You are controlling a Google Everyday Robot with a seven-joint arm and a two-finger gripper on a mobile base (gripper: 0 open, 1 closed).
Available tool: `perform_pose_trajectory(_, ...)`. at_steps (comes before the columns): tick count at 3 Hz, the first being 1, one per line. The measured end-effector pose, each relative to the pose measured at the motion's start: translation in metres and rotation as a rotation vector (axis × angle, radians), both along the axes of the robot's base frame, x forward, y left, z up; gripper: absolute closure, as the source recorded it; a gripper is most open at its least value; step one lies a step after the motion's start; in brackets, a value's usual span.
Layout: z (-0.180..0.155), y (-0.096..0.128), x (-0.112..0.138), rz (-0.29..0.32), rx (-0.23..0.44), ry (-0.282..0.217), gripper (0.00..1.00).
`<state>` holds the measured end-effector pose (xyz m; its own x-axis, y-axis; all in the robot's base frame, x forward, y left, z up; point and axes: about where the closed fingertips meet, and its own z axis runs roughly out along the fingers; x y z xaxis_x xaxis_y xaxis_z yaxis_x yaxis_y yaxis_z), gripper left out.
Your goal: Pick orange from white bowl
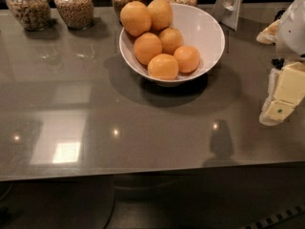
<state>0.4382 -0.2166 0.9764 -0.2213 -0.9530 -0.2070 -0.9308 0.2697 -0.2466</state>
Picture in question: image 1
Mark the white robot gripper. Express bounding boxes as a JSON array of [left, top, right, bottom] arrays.
[[256, 0, 305, 126]]

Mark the orange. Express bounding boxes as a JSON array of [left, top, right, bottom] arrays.
[[173, 46, 200, 73], [148, 53, 179, 80], [120, 1, 152, 37], [148, 0, 173, 31], [158, 28, 184, 54], [133, 32, 162, 65]]

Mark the white ceramic bowl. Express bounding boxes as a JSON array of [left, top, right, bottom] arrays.
[[119, 4, 225, 87]]

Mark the white card stand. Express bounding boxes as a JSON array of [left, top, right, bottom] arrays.
[[212, 0, 243, 31]]

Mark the glass jar of grains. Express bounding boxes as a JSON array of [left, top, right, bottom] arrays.
[[54, 0, 93, 30]]

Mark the glass jar of cereal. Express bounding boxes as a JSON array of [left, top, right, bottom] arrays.
[[6, 0, 51, 31]]

